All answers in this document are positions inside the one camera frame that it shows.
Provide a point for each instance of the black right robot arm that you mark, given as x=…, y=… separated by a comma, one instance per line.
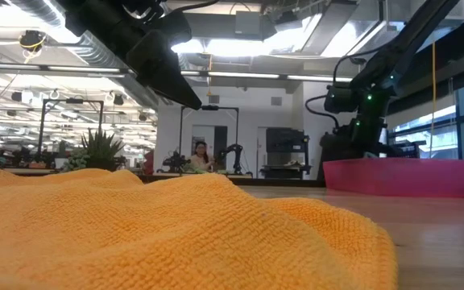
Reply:
x=397, y=52

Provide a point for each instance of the pink plastic basket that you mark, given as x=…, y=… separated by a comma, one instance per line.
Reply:
x=397, y=177

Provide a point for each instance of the orange microfiber towel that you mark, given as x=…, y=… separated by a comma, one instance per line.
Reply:
x=135, y=233

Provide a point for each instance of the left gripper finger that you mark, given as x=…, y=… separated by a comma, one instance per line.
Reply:
x=163, y=72

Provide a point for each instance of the neighbouring station robot arm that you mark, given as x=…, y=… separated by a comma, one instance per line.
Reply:
x=234, y=155
x=175, y=163

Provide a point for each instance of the black aluminium table frame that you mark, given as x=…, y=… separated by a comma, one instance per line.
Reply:
x=288, y=182

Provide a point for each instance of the person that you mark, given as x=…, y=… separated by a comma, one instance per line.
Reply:
x=201, y=159

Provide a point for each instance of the small potted green plant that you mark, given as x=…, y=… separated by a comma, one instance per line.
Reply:
x=101, y=151

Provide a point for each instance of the long ceiling light bar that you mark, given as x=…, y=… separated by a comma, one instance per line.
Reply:
x=240, y=75

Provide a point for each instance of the black equipment cart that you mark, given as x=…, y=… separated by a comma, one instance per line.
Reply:
x=284, y=141

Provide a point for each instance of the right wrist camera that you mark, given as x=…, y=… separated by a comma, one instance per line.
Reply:
x=332, y=141

